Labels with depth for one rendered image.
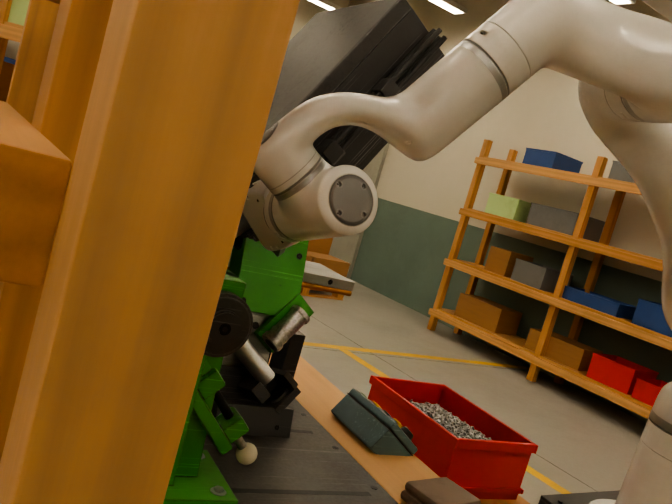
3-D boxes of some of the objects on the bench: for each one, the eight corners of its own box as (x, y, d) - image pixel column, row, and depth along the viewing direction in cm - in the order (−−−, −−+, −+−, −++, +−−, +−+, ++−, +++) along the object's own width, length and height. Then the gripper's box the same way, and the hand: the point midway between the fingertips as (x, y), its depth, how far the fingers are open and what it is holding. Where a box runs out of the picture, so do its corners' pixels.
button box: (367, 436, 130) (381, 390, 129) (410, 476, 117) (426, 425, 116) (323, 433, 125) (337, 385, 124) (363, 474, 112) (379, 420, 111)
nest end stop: (263, 408, 112) (284, 387, 115) (279, 414, 107) (301, 392, 110) (259, 402, 112) (280, 381, 115) (275, 408, 107) (297, 386, 110)
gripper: (240, 172, 90) (194, 189, 106) (302, 276, 94) (249, 277, 110) (283, 145, 93) (232, 165, 109) (341, 247, 97) (284, 252, 113)
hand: (245, 220), depth 108 cm, fingers closed on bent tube, 3 cm apart
